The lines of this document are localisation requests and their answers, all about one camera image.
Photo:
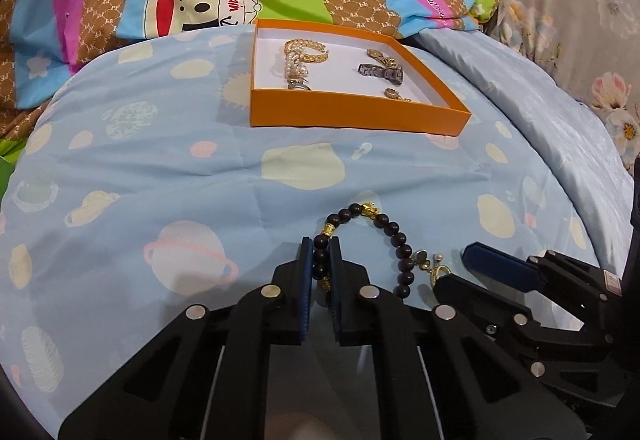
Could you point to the blue planet print bedsheet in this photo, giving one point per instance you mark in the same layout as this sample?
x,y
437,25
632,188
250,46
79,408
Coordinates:
x,y
175,170

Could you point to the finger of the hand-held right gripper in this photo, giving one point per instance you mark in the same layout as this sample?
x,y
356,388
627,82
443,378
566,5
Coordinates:
x,y
500,267
480,297

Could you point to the green cloth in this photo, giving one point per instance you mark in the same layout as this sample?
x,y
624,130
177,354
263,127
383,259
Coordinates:
x,y
12,165

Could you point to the light blue quilt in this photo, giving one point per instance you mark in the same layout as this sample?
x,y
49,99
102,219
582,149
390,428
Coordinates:
x,y
525,85

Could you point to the orange cardboard box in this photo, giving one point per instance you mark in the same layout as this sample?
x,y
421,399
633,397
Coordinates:
x,y
350,113

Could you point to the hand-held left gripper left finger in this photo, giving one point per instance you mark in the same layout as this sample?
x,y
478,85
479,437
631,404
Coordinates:
x,y
305,290

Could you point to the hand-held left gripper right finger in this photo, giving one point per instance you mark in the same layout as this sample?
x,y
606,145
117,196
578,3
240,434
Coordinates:
x,y
336,291

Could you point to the dark metal watch band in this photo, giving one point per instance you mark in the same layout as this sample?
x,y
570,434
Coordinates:
x,y
375,70

